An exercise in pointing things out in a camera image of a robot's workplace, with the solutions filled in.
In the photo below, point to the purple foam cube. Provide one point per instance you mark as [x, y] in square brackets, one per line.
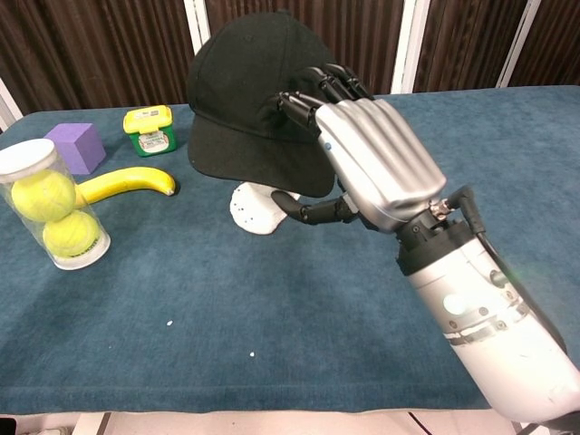
[77, 145]

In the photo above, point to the white frame post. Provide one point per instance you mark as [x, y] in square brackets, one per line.
[519, 45]
[9, 106]
[410, 45]
[196, 27]

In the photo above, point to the green container yellow lid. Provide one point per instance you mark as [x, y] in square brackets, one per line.
[151, 136]

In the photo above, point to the yellow banana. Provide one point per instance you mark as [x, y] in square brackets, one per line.
[131, 179]

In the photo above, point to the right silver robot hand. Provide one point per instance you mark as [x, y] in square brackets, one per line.
[380, 149]

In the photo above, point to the blue table cloth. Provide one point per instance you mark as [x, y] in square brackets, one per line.
[226, 317]

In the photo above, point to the yellow tennis ball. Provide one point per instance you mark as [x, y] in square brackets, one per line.
[70, 235]
[43, 195]

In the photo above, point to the black baseball cap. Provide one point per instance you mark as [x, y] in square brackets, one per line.
[235, 90]

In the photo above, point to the white oval plate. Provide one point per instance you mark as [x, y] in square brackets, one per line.
[254, 213]

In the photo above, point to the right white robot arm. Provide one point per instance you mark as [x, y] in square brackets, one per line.
[498, 340]

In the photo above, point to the clear tennis ball tube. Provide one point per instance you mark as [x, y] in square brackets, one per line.
[31, 154]

